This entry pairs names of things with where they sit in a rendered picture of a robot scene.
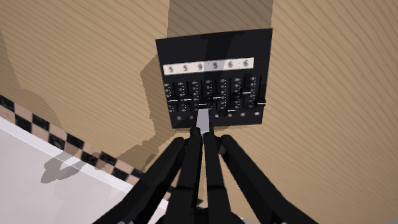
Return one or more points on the black lighting desk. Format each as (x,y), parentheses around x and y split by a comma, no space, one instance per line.
(221,72)

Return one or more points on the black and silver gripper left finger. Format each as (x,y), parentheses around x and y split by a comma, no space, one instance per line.
(141,202)

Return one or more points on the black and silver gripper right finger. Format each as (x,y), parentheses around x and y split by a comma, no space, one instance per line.
(267,203)

